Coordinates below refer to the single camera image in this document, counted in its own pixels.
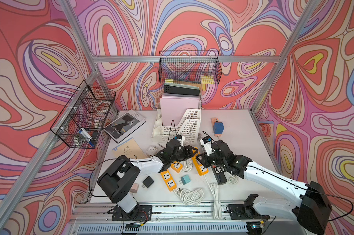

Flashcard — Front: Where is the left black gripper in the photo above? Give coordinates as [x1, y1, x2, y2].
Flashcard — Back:
[168, 145, 198, 163]

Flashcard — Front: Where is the orange power strip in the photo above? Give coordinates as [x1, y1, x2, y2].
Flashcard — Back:
[192, 151, 209, 176]
[160, 170, 177, 192]
[171, 162, 183, 173]

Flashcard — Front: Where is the teal plug adapter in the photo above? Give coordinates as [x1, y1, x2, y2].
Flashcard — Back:
[180, 175, 191, 185]

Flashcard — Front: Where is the white cartoon plug adapter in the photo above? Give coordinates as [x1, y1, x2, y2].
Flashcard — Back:
[145, 146, 158, 157]

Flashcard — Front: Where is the black plug adapter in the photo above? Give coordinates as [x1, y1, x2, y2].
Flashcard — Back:
[142, 176, 154, 189]

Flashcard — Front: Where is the pink usb charger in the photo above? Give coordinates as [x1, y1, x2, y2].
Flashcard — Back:
[129, 183, 139, 193]

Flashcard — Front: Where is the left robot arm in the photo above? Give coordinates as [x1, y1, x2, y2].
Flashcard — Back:
[98, 136, 198, 220]

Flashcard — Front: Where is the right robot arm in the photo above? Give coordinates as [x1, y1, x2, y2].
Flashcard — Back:
[197, 137, 332, 235]

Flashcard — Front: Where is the black power strip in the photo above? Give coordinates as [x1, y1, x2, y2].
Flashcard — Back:
[211, 166, 227, 186]

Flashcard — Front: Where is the white plastic file rack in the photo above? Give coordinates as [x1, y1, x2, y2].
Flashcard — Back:
[151, 101, 201, 146]

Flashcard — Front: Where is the blue cube adapter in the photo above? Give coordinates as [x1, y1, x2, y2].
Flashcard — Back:
[213, 121, 225, 135]

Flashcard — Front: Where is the pink power strip back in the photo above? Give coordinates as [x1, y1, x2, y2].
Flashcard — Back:
[211, 117, 219, 127]

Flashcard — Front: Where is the pink folder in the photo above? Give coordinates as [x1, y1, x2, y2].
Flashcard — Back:
[160, 97, 200, 126]

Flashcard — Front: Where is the tan paper booklet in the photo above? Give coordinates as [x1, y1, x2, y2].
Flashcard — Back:
[112, 138, 148, 160]

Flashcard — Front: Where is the grey portrait book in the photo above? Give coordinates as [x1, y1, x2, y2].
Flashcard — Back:
[104, 110, 146, 144]

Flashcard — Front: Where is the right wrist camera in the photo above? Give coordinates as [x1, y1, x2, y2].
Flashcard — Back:
[199, 136, 213, 156]

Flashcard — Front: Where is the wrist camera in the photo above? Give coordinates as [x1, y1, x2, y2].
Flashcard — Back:
[199, 136, 213, 156]
[175, 135, 185, 146]

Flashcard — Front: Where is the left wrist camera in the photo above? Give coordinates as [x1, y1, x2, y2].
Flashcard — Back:
[175, 135, 185, 146]

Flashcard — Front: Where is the white cable bundle centre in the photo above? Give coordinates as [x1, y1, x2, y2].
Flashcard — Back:
[204, 174, 223, 220]

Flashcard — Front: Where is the white coiled cable front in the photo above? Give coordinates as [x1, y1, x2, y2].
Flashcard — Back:
[173, 187, 205, 205]

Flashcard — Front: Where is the white cable right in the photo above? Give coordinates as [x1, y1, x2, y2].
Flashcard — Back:
[225, 171, 239, 185]

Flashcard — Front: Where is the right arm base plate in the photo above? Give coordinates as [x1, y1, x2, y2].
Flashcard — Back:
[226, 194, 270, 221]

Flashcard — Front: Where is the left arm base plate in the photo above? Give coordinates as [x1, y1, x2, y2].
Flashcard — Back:
[107, 205, 152, 222]

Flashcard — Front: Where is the black wire basket back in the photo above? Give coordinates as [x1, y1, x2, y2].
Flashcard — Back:
[158, 49, 223, 84]

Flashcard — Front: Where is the black wire basket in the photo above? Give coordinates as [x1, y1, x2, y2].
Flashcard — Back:
[158, 49, 223, 84]
[50, 81, 116, 149]

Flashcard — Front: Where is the black wire basket left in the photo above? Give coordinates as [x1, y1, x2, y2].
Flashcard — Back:
[50, 81, 116, 149]

